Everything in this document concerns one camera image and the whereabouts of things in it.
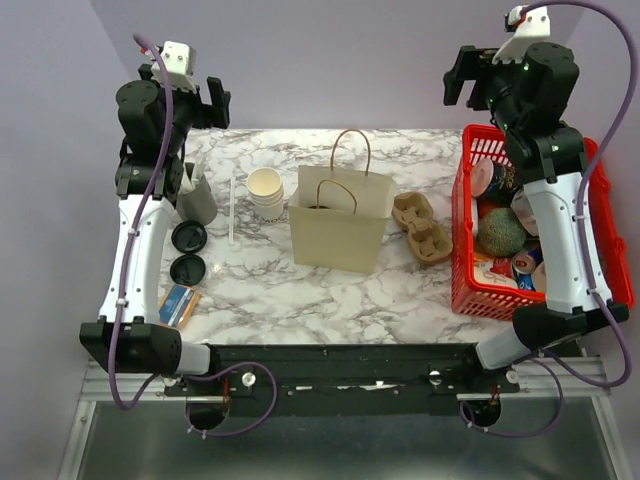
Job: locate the blue drink can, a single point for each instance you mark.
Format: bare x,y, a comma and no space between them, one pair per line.
527,266

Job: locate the brown paper bag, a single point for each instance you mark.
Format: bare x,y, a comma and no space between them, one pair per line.
348,236

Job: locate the grey plastic bag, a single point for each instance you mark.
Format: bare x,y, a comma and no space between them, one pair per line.
521,207

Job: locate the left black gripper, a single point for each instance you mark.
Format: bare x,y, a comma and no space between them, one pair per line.
215,115

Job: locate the red white snack packet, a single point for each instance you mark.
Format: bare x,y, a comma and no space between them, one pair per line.
494,270

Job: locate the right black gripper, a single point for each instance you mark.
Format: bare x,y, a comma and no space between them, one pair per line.
471,63

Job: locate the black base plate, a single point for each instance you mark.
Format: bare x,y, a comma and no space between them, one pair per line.
351,380

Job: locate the blue orange packet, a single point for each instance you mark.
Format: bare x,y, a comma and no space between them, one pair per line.
178,305

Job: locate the green melon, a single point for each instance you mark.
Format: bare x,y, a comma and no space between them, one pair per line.
500,233

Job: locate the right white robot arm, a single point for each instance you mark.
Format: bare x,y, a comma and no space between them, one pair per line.
526,101

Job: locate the grey straw holder cup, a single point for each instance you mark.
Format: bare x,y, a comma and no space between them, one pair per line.
198,205

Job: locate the white wrapped straws bundle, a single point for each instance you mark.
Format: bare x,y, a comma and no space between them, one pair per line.
193,173

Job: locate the stack of cardboard cup carriers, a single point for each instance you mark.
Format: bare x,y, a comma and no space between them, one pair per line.
428,241

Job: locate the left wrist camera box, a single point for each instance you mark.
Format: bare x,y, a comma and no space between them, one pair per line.
179,60

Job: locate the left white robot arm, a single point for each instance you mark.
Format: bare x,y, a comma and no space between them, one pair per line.
128,336

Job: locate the dark printed cup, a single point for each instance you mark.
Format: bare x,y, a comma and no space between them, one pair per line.
493,181

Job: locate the aluminium rail frame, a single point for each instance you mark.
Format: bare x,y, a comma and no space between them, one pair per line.
560,429

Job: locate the stack of white paper cups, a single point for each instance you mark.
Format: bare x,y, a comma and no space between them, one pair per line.
266,192

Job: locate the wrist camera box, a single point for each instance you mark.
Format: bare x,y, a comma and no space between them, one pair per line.
528,25
179,60

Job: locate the red plastic basket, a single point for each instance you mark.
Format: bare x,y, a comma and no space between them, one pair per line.
470,297

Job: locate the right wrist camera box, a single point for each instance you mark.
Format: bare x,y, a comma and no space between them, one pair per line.
528,25

